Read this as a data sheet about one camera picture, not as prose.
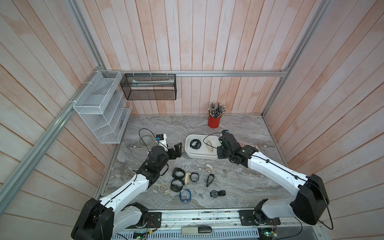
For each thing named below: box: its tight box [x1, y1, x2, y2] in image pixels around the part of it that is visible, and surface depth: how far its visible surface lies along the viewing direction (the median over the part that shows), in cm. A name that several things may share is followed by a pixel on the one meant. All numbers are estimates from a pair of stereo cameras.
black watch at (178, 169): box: [172, 167, 186, 180], surface depth 89 cm
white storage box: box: [184, 134, 218, 160], surface depth 101 cm
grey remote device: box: [181, 226, 213, 235], surface depth 70 cm
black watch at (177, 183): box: [170, 174, 185, 193], surface depth 87 cm
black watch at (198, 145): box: [190, 139, 202, 150], surface depth 100 cm
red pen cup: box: [207, 115, 222, 129], surface depth 114 cm
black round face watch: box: [210, 190, 226, 198], surface depth 83 cm
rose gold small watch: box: [206, 164, 214, 173], surface depth 89 cm
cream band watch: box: [158, 183, 170, 194], surface depth 85 cm
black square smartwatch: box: [190, 172, 200, 182], surface depth 89 cm
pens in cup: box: [208, 102, 226, 119], surface depth 103 cm
